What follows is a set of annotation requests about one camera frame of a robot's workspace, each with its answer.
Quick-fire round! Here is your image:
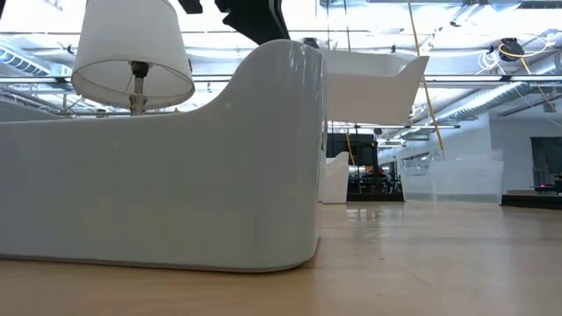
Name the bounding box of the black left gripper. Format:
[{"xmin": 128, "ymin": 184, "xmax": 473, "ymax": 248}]
[{"xmin": 213, "ymin": 0, "xmax": 292, "ymax": 46}]

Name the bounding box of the grey plastic basket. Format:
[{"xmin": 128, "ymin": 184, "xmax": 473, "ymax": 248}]
[{"xmin": 0, "ymin": 39, "xmax": 327, "ymax": 273}]

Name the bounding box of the clear plastic basket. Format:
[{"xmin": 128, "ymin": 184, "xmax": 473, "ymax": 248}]
[{"xmin": 398, "ymin": 147, "xmax": 505, "ymax": 205}]

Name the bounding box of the white shade silver table lamp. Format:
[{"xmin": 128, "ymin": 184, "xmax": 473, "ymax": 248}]
[{"xmin": 71, "ymin": 0, "xmax": 196, "ymax": 118}]

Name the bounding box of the black monitor screen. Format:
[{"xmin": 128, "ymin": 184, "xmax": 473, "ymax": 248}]
[{"xmin": 327, "ymin": 133, "xmax": 378, "ymax": 168}]

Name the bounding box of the black screen panel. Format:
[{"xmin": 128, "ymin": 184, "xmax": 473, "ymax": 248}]
[{"xmin": 530, "ymin": 136, "xmax": 562, "ymax": 194}]

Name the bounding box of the black hanging cable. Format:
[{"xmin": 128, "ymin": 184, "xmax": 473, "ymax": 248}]
[{"xmin": 343, "ymin": 0, "xmax": 359, "ymax": 137}]

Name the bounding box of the yellow hanging cable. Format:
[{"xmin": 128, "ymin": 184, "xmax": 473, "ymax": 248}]
[{"xmin": 407, "ymin": 0, "xmax": 445, "ymax": 162}]

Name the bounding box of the black yellow cable reel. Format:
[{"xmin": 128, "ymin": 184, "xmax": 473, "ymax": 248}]
[{"xmin": 498, "ymin": 37, "xmax": 526, "ymax": 62}]

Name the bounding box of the black aluminium table frame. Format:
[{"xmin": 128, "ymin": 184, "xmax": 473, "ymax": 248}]
[{"xmin": 346, "ymin": 191, "xmax": 562, "ymax": 210}]

